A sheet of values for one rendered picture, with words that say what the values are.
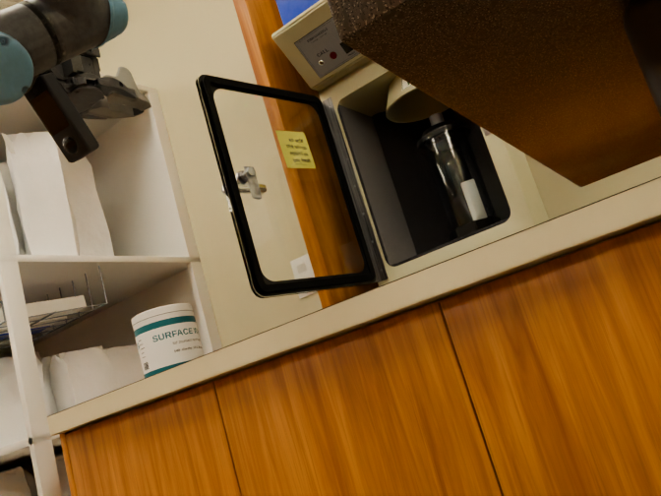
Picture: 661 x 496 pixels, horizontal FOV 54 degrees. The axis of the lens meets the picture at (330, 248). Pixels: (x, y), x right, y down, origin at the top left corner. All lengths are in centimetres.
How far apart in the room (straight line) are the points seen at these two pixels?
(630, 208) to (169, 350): 93
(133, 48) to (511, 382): 198
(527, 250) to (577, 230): 6
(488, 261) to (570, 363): 16
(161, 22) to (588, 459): 201
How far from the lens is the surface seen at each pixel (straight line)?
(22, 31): 81
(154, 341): 139
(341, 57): 131
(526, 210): 115
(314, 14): 129
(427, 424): 94
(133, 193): 241
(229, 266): 207
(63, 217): 204
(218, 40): 223
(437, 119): 134
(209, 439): 119
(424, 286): 88
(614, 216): 81
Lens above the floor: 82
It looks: 12 degrees up
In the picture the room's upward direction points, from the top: 17 degrees counter-clockwise
